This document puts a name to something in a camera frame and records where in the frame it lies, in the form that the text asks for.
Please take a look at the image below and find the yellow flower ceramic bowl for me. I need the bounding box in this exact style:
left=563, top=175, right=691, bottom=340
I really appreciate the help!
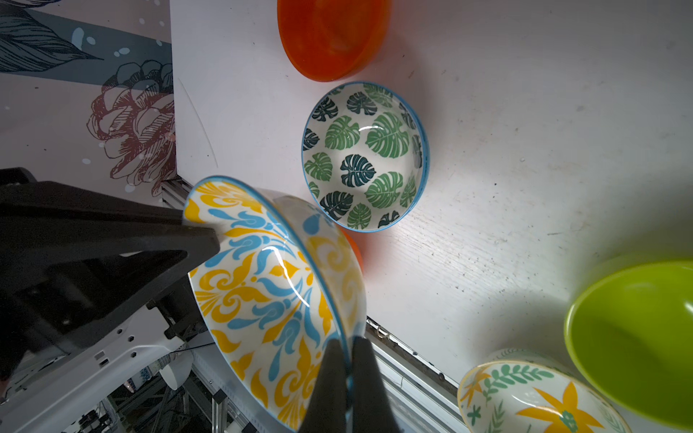
left=458, top=348, right=631, bottom=433

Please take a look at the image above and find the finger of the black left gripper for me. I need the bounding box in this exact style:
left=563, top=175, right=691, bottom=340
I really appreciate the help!
left=1, top=181, right=220, bottom=281

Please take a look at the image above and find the lime green plastic bowl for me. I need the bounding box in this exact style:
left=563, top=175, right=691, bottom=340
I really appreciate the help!
left=564, top=259, right=692, bottom=430

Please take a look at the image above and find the orange plastic bowl front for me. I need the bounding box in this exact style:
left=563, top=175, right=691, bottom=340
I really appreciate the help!
left=340, top=227, right=364, bottom=271

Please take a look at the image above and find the orange plastic bowl rear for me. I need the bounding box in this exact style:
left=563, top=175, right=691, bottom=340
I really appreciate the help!
left=277, top=0, right=393, bottom=82

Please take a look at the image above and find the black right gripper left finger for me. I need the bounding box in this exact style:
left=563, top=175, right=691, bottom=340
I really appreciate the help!
left=299, top=340, right=347, bottom=433

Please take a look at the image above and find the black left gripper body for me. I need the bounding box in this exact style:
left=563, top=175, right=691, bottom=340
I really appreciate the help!
left=1, top=250, right=189, bottom=379

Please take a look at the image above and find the blue yellow patterned bowl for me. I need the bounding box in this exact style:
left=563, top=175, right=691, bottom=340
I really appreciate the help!
left=183, top=176, right=366, bottom=430

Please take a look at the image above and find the orange plastic bowl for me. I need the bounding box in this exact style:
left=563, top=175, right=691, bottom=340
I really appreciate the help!
left=340, top=227, right=364, bottom=271
left=277, top=0, right=393, bottom=82

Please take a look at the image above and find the large green leaf bowl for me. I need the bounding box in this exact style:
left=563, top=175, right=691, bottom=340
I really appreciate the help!
left=301, top=81, right=430, bottom=233

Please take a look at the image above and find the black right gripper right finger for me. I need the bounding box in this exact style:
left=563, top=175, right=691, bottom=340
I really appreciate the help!
left=352, top=337, right=400, bottom=433

